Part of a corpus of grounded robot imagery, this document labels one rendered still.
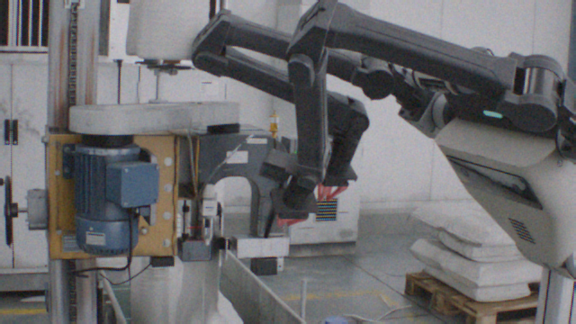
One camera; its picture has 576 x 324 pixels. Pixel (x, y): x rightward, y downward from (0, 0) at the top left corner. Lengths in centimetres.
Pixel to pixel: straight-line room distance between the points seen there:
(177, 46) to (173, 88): 300
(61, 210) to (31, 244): 283
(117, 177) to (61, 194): 29
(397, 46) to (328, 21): 11
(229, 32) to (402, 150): 522
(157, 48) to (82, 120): 23
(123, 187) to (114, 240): 15
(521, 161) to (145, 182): 80
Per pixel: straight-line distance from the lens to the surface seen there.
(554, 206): 152
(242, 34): 172
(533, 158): 148
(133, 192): 174
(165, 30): 179
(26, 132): 470
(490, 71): 127
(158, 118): 184
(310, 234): 596
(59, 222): 201
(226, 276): 325
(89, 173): 181
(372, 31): 125
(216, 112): 201
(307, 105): 144
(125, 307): 364
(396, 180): 687
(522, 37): 744
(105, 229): 181
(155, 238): 205
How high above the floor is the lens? 158
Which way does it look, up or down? 9 degrees down
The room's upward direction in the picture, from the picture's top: 3 degrees clockwise
